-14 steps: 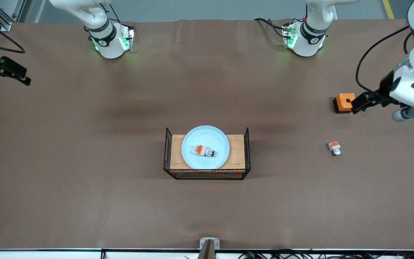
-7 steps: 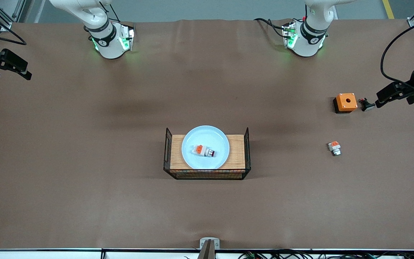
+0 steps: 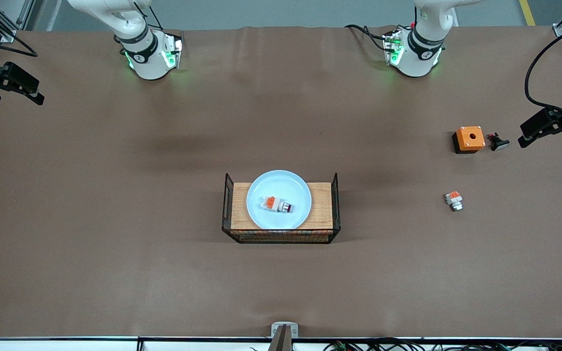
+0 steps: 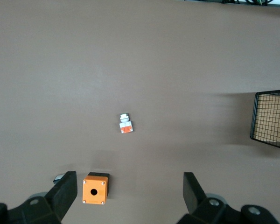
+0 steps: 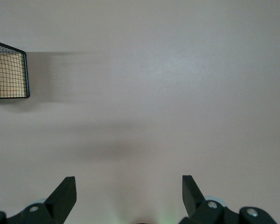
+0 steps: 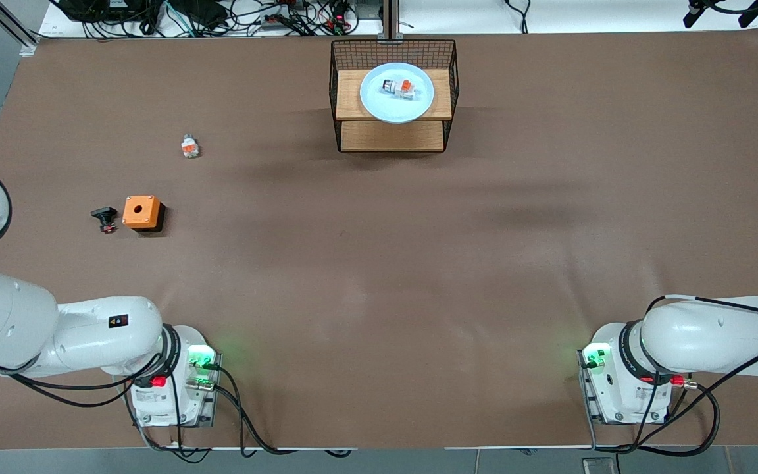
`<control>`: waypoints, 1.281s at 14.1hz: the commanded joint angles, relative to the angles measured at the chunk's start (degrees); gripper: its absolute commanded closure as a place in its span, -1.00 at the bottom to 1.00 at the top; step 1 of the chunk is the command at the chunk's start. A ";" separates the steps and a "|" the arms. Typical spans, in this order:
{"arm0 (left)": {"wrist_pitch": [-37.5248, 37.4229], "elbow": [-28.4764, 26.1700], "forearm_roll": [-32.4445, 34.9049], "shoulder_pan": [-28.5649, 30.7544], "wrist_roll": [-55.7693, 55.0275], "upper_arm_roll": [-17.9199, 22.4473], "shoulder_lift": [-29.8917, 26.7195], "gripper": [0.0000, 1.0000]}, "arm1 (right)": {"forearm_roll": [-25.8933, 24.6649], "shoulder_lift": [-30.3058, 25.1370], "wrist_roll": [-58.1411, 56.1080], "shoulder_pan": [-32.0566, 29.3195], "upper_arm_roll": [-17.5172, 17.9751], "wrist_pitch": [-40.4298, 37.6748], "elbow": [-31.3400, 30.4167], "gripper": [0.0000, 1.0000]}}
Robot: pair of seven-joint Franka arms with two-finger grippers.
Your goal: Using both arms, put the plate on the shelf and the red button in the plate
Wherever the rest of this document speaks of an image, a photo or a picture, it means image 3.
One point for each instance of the orange button enclosure box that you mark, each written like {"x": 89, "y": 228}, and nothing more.
{"x": 466, "y": 142}

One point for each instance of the white table edge rail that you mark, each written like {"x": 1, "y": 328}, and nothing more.
{"x": 66, "y": 345}

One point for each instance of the wooden board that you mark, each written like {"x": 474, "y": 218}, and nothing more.
{"x": 321, "y": 209}

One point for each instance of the clear cap push button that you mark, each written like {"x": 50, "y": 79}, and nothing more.
{"x": 454, "y": 199}

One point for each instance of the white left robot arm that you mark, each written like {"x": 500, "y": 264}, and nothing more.
{"x": 420, "y": 53}

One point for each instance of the brown table cover mat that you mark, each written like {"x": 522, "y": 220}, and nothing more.
{"x": 281, "y": 122}

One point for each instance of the black mushroom push button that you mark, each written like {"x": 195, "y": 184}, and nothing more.
{"x": 499, "y": 143}

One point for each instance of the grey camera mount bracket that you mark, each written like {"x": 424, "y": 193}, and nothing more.
{"x": 284, "y": 336}

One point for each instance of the light blue round plate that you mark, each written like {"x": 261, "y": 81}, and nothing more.
{"x": 286, "y": 187}

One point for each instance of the red cap push button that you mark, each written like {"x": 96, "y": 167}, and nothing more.
{"x": 276, "y": 204}

